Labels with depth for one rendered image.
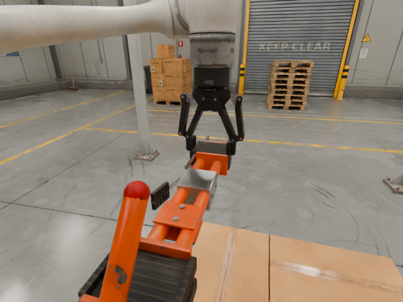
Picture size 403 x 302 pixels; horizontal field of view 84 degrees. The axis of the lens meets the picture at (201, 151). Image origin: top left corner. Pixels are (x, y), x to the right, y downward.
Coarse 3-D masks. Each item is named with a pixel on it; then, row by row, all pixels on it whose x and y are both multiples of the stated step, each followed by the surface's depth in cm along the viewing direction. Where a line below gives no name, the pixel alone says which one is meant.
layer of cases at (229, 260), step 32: (224, 256) 115; (256, 256) 115; (288, 256) 115; (320, 256) 115; (352, 256) 115; (224, 288) 99; (256, 288) 99; (288, 288) 99; (320, 288) 99; (352, 288) 99; (384, 288) 99
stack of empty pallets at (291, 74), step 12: (276, 60) 700; (288, 60) 701; (276, 72) 630; (288, 72) 618; (300, 72) 634; (276, 84) 630; (288, 84) 623; (300, 84) 615; (276, 96) 680; (288, 96) 638; (300, 96) 668; (300, 108) 641
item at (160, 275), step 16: (144, 240) 26; (144, 256) 26; (160, 256) 26; (176, 256) 26; (192, 256) 25; (96, 272) 23; (144, 272) 24; (160, 272) 24; (176, 272) 24; (192, 272) 23; (96, 288) 22; (144, 288) 22; (160, 288) 22; (176, 288) 22; (192, 288) 25
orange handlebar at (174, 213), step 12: (216, 168) 47; (180, 192) 39; (204, 192) 39; (168, 204) 35; (180, 204) 35; (204, 204) 36; (156, 216) 32; (168, 216) 32; (180, 216) 32; (192, 216) 32; (156, 228) 31; (168, 228) 32; (180, 228) 34; (192, 228) 30; (180, 240) 29; (192, 240) 30
